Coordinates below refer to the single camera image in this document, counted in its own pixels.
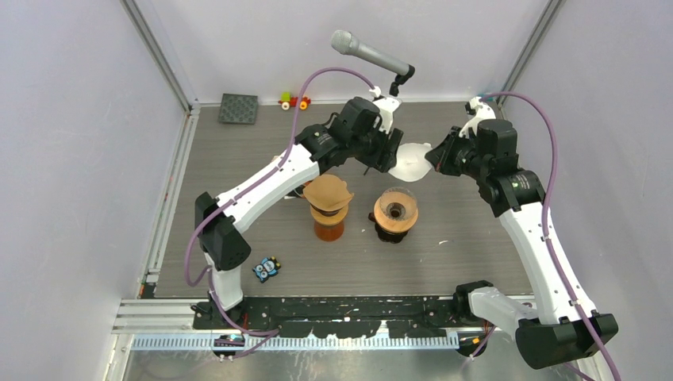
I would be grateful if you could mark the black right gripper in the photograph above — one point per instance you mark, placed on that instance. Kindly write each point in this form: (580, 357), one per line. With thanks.
(440, 157)

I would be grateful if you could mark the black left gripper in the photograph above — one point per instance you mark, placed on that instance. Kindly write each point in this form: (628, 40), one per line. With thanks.
(385, 158)

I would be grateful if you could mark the white paper coffee filter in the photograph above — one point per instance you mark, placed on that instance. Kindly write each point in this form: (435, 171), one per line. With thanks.
(411, 165)

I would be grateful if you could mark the clear glass dripper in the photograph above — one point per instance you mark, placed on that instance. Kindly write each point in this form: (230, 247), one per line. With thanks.
(398, 204)

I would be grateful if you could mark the brown paper coffee filter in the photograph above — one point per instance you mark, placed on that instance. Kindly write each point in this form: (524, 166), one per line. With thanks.
(328, 193)

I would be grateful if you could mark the wooden ring collar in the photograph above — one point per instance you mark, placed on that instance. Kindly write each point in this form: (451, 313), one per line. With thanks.
(378, 214)

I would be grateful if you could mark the brown plastic dripper with handle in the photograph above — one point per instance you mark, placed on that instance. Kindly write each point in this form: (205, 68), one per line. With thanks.
(391, 239)

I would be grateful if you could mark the orange glass carafe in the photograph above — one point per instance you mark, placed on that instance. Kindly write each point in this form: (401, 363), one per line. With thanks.
(328, 233)

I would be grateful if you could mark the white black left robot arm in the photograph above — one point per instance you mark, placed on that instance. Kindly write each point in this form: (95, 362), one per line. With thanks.
(362, 130)

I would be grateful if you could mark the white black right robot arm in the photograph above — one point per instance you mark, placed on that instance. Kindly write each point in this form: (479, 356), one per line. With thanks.
(563, 324)

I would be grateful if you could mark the black microphone tripod stand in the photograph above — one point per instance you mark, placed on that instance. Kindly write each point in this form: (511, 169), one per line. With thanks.
(398, 81)

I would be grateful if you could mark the grey microphone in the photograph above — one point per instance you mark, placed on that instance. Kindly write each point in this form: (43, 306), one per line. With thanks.
(347, 44)

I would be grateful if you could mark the blue owl sticker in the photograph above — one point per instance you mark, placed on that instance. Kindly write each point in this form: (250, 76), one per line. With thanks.
(267, 268)

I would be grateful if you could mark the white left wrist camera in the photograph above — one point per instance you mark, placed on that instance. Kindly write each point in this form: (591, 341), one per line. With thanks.
(387, 106)

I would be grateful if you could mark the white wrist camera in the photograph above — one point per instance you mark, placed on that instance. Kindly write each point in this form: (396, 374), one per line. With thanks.
(387, 106)
(479, 111)

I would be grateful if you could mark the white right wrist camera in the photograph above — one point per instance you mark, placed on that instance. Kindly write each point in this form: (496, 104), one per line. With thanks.
(479, 111)

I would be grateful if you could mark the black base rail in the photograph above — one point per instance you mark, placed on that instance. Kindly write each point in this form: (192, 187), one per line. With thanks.
(342, 317)

